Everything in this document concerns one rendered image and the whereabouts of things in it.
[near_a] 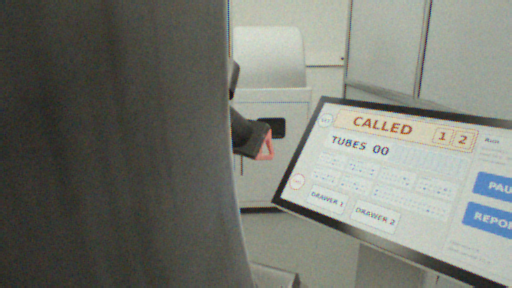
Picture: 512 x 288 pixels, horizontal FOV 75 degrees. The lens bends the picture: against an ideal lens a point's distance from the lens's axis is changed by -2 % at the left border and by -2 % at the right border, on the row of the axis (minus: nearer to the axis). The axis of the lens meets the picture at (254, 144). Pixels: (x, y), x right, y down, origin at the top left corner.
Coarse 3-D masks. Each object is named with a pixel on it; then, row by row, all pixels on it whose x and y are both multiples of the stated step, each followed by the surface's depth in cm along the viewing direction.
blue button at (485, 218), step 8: (472, 208) 59; (480, 208) 58; (488, 208) 57; (496, 208) 57; (464, 216) 59; (472, 216) 58; (480, 216) 57; (488, 216) 57; (496, 216) 56; (504, 216) 56; (464, 224) 58; (472, 224) 58; (480, 224) 57; (488, 224) 56; (496, 224) 56; (504, 224) 55; (496, 232) 55; (504, 232) 55
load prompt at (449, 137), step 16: (352, 112) 81; (352, 128) 79; (368, 128) 77; (384, 128) 75; (400, 128) 73; (416, 128) 71; (432, 128) 69; (448, 128) 67; (464, 128) 65; (432, 144) 67; (448, 144) 66; (464, 144) 64
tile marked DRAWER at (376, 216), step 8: (360, 200) 70; (360, 208) 69; (368, 208) 68; (376, 208) 68; (384, 208) 67; (352, 216) 69; (360, 216) 69; (368, 216) 68; (376, 216) 67; (384, 216) 66; (392, 216) 65; (400, 216) 64; (368, 224) 67; (376, 224) 66; (384, 224) 65; (392, 224) 65; (392, 232) 64
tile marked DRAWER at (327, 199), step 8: (312, 192) 77; (320, 192) 76; (328, 192) 75; (336, 192) 74; (312, 200) 76; (320, 200) 75; (328, 200) 74; (336, 200) 73; (344, 200) 72; (328, 208) 73; (336, 208) 72; (344, 208) 71
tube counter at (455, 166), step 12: (384, 144) 73; (396, 144) 71; (372, 156) 73; (384, 156) 72; (396, 156) 70; (408, 156) 69; (420, 156) 68; (432, 156) 66; (444, 156) 65; (456, 156) 64; (420, 168) 67; (432, 168) 65; (444, 168) 64; (456, 168) 63
